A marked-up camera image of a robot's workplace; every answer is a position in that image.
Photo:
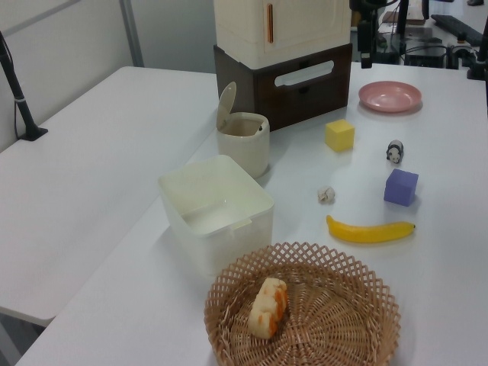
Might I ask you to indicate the black monitor stand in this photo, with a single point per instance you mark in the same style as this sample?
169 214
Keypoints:
403 17

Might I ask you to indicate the woven wicker basket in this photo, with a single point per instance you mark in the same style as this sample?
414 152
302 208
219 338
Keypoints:
305 328

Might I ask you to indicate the purple foam cube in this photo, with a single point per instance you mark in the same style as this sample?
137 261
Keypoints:
400 187

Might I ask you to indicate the brown wooden board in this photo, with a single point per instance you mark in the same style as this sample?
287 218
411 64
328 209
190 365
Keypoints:
404 17

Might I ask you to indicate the toy bread slice with orange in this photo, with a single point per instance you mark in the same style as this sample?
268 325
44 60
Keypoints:
268 309

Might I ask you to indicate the yellow foam cube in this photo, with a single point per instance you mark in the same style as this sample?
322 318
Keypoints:
340 135

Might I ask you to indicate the black clamp mount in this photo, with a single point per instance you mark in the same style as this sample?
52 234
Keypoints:
474 65

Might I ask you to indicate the black keyboard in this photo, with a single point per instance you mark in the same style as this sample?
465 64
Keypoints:
455 26

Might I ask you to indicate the pink plate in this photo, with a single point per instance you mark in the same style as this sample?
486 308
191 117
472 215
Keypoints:
390 96

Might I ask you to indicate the grey partition post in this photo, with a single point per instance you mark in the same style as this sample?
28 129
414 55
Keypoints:
131 32

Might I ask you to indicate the small panda figurine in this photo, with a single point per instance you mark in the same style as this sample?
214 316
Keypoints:
395 151

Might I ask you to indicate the white plastic storage box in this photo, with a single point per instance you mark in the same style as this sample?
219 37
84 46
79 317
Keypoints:
217 213

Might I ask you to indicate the dark brown drawer box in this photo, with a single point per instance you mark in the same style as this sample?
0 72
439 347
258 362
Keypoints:
297 91

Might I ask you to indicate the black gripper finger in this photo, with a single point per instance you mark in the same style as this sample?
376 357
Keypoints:
365 45
375 34

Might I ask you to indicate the black camera stand pole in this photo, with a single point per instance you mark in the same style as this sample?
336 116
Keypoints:
19 103

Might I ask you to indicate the white paper ball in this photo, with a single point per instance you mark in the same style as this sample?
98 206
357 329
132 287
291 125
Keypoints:
326 193

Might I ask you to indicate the beige trash bin with flip lid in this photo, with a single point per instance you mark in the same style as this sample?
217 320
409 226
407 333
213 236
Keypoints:
244 148

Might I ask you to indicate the yellow toy banana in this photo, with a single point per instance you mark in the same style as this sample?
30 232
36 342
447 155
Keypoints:
366 232

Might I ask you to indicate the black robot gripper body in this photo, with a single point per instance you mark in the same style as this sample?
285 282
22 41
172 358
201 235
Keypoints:
366 7

